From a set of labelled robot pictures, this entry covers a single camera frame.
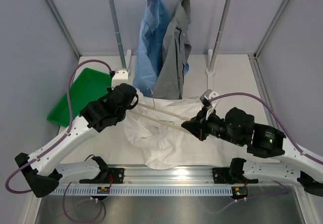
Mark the green plastic tray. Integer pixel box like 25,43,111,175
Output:
47,68,112,127

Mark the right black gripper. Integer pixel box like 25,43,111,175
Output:
182,105,244,146

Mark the white slotted cable duct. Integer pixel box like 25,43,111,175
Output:
51,186,233,196

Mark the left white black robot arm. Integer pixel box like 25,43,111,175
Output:
15,83,139,198

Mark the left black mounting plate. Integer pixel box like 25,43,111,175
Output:
98,167,125,184

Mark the metal wire hanger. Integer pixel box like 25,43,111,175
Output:
129,89,192,135

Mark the light blue shirt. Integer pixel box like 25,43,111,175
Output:
133,0,189,97

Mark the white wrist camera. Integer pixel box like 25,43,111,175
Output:
110,69,129,89
199,89,220,120

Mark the black mounting plate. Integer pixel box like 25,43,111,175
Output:
212,167,259,185
98,167,125,184

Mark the grey shirt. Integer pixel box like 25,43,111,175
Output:
153,0,192,100

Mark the purple cable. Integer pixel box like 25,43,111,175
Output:
5,60,113,193
209,92,323,165

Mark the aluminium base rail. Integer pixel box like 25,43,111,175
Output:
58,162,302,185

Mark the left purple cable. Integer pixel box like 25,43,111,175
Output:
5,60,113,193

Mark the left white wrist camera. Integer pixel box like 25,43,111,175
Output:
110,69,129,89

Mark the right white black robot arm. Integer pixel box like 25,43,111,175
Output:
181,107,322,197

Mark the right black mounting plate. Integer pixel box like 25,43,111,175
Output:
212,167,259,185

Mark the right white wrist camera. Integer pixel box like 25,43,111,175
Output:
199,89,220,120

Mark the white shirt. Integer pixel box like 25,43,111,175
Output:
122,96,238,170

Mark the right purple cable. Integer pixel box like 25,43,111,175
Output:
209,92,323,165

